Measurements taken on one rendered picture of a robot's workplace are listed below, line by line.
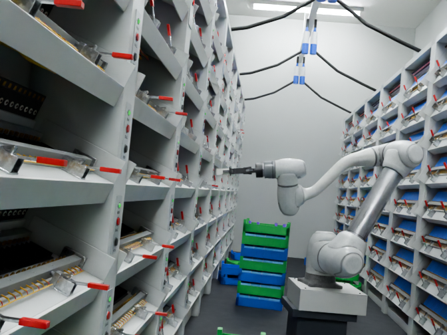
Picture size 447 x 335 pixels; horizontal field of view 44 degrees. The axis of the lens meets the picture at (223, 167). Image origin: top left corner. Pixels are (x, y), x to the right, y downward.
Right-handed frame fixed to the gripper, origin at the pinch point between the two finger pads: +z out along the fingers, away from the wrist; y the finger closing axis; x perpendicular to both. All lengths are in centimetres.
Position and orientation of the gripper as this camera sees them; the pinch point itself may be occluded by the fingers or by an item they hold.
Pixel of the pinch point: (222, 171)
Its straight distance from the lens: 279.4
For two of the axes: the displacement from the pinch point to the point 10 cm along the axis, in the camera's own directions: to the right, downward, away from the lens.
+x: -0.4, -10.0, 0.5
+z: -10.0, 0.5, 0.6
